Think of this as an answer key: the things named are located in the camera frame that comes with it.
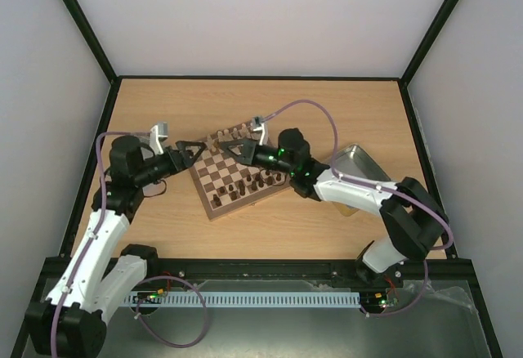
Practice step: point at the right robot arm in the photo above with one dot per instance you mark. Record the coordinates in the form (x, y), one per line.
(413, 219)

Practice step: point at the light blue slotted cable duct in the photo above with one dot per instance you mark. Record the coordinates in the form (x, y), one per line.
(190, 299)

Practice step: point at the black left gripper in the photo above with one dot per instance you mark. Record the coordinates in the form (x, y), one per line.
(186, 161)

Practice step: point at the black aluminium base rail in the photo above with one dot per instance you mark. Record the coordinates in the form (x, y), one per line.
(337, 273)

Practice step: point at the black enclosure frame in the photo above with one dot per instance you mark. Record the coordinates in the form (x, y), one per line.
(438, 23)

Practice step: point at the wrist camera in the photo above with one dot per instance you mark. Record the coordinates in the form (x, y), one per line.
(158, 134)
(259, 125)

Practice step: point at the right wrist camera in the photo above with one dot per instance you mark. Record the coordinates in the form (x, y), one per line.
(259, 125)

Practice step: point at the dark knight piece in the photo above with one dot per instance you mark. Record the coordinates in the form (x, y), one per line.
(269, 178)

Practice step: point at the wooden chess board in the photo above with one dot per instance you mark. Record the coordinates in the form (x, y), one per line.
(225, 186)

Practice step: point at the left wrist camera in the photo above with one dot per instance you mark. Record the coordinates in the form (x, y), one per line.
(158, 134)

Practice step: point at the right metal tin tray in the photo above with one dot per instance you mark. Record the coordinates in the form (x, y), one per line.
(356, 161)

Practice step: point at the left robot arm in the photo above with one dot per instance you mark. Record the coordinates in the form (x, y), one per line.
(73, 318)

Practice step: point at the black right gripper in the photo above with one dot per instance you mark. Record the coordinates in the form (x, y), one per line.
(252, 153)

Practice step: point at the dark rook near corner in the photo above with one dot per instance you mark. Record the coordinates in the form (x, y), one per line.
(216, 201)

